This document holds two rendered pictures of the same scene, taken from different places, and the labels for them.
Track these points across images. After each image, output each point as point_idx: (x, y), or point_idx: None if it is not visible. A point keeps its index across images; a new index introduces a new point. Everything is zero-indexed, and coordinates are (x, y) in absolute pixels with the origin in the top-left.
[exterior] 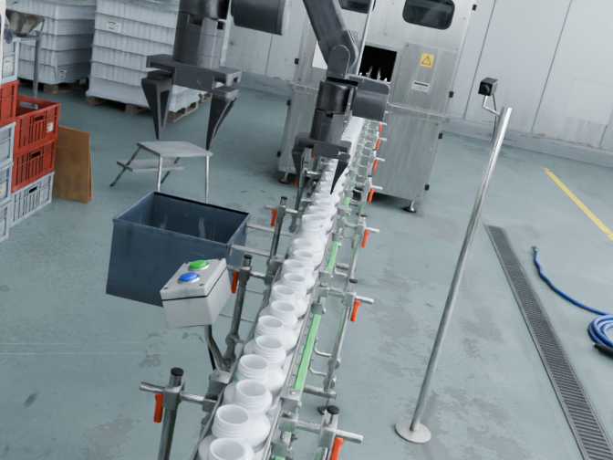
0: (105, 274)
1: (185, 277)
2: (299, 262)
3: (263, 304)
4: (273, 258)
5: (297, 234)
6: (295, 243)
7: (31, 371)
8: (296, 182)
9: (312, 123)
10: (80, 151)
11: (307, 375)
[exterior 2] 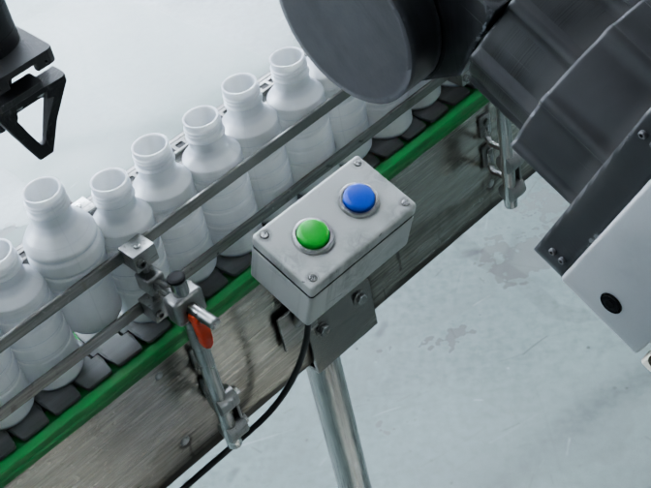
0: None
1: (369, 187)
2: (184, 121)
3: (287, 129)
4: (145, 245)
5: (73, 223)
6: (126, 178)
7: None
8: (54, 138)
9: (1, 23)
10: None
11: None
